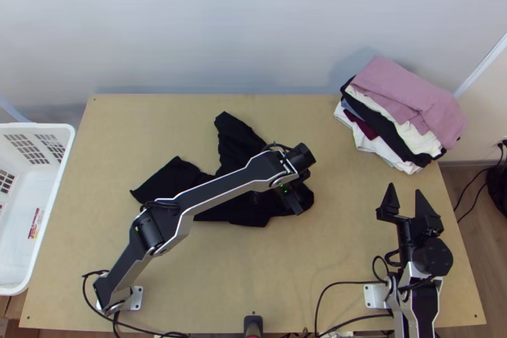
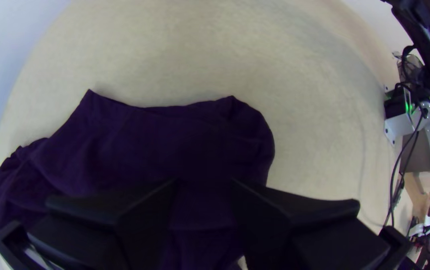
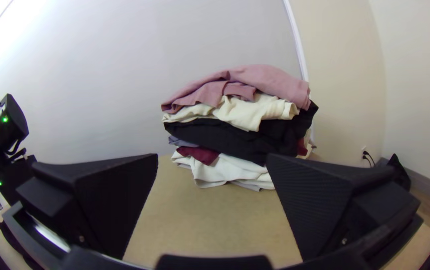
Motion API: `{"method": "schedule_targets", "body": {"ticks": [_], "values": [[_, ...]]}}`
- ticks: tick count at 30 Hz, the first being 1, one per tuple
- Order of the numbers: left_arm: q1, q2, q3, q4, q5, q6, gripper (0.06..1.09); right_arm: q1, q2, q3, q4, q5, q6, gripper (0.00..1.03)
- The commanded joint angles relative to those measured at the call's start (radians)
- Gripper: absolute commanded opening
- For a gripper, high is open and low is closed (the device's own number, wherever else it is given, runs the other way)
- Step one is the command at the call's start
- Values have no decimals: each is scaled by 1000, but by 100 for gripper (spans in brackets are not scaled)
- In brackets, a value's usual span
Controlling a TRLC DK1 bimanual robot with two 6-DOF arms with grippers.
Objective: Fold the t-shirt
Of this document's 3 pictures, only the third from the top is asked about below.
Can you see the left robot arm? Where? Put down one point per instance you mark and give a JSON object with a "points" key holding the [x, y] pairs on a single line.
{"points": [[8, 123]]}

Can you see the pile of folded clothes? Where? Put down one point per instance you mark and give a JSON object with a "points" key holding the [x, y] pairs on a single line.
{"points": [[237, 127]]}

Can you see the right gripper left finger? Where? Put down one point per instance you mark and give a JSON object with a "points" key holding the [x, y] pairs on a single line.
{"points": [[110, 195]]}

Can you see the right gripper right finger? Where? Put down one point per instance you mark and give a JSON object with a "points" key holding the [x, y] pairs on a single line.
{"points": [[312, 202]]}

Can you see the black bag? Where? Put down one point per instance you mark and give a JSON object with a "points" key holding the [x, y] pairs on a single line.
{"points": [[400, 172]]}

